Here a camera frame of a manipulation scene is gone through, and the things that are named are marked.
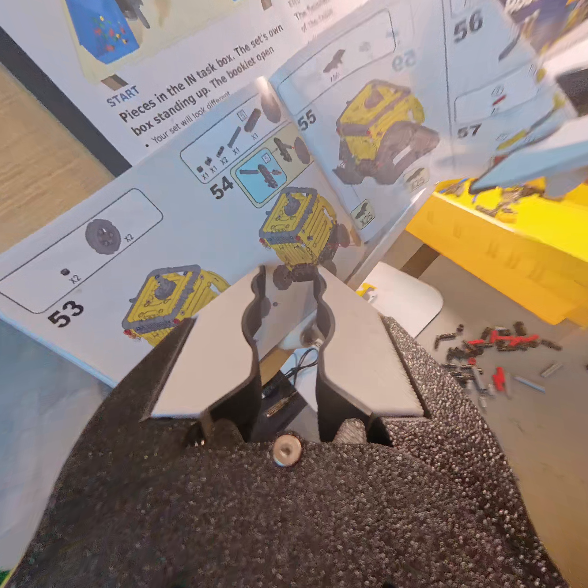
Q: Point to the white task instruction sheet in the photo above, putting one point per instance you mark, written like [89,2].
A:
[184,83]

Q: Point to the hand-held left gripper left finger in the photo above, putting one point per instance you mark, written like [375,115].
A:
[207,358]

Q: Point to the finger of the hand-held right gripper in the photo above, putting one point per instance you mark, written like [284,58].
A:
[533,165]

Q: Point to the yellow plastic bin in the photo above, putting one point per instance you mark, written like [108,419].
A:
[496,248]

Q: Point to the instruction booklet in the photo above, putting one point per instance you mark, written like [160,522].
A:
[230,138]

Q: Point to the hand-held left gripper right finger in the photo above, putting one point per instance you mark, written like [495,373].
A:
[372,363]

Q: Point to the loose yellow grey bricks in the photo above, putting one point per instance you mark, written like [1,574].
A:
[487,197]

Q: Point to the pile of small brick parts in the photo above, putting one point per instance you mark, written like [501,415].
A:
[496,349]

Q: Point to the grey desk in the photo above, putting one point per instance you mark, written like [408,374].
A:
[533,478]

